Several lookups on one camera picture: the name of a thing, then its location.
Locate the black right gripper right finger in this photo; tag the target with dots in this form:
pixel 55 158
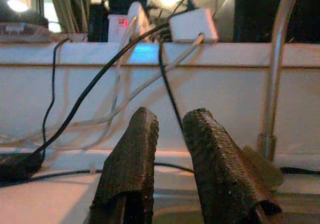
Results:
pixel 215 164

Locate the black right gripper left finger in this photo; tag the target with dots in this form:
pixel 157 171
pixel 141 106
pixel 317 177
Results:
pixel 130 159

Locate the silver faucet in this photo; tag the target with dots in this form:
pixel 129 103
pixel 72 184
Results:
pixel 273 84

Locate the black power brick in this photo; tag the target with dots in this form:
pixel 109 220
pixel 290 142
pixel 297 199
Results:
pixel 17 166

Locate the white power adapter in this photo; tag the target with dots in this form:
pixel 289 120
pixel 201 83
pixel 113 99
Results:
pixel 192 25

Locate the black box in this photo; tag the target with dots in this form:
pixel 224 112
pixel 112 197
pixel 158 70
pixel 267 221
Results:
pixel 127 0

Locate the beige curtain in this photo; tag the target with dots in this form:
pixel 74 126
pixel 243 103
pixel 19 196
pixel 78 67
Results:
pixel 67 7

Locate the white power strip red switch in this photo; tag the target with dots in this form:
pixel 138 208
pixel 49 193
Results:
pixel 117 32

